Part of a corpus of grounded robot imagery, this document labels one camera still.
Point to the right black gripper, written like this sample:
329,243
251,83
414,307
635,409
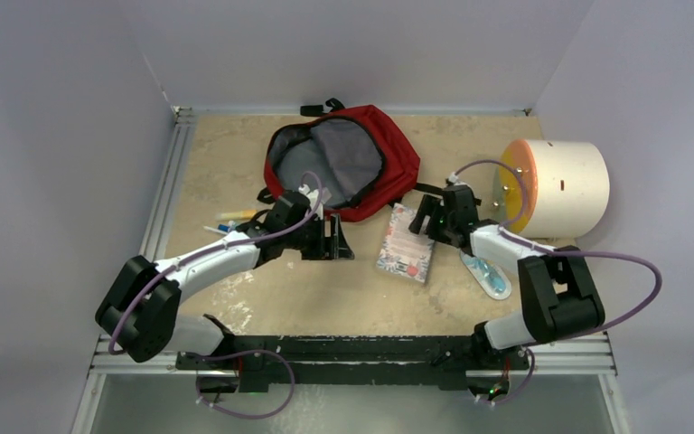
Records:
427,208

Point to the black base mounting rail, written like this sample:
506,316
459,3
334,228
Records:
444,361

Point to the white cylinder with coloured disc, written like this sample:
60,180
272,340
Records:
567,185

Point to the red backpack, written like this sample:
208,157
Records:
359,154

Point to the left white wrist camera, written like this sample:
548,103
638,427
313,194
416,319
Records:
317,199

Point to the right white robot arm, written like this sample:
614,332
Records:
558,295

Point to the aluminium frame rails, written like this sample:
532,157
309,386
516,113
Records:
372,330

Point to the thin yellow-green pen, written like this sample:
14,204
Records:
214,230

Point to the floral cover book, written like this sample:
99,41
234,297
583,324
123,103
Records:
404,253

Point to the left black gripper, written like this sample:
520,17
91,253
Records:
338,248

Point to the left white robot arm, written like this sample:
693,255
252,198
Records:
140,312

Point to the light blue pencil case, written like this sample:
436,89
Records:
491,278

